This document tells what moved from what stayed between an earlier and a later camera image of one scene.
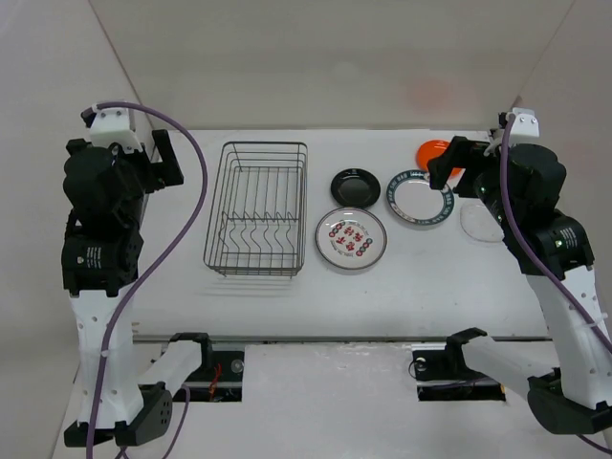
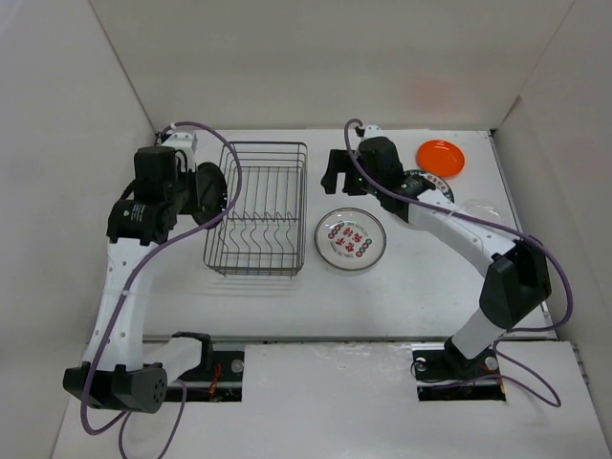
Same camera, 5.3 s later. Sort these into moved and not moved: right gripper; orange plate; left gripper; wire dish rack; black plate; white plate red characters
Moved: left gripper; black plate; right gripper
Not moved: wire dish rack; white plate red characters; orange plate
